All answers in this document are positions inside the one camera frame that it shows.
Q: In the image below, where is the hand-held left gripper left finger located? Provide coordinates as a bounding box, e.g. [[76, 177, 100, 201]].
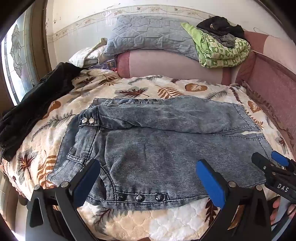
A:
[[25, 159, 102, 241]]

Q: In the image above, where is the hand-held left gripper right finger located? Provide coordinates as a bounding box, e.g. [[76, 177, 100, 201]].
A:
[[196, 159, 274, 241]]

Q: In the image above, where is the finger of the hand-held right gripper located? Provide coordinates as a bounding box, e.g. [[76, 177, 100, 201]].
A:
[[271, 151, 296, 174], [252, 152, 281, 180]]

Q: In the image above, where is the grey denim jacket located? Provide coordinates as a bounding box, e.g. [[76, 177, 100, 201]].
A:
[[47, 97, 275, 211]]

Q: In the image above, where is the person's right hand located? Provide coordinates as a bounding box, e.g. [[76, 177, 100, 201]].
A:
[[270, 196, 296, 229]]

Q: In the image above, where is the pink sofa backrest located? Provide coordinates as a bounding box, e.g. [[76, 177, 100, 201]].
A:
[[116, 30, 296, 163]]

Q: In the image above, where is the black garment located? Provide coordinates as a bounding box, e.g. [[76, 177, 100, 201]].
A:
[[0, 62, 85, 162]]

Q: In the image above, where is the cream leaf-print blanket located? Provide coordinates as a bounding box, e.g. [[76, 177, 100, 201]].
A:
[[0, 68, 293, 241]]

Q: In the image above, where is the green patterned blanket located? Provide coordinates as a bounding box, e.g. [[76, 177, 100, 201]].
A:
[[181, 22, 251, 69]]

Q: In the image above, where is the small colourful box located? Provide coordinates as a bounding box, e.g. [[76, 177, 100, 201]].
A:
[[105, 59, 118, 71]]

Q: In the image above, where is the small grey cloth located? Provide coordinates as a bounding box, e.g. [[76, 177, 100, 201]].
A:
[[215, 34, 238, 49]]

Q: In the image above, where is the black clothes pile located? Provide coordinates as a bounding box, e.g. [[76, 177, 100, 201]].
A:
[[196, 16, 245, 39]]

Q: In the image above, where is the patterned glass window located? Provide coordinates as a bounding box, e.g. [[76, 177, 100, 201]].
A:
[[1, 9, 52, 106]]

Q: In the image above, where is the grey quilted blanket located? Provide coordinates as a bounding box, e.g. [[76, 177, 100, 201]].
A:
[[103, 15, 200, 61]]

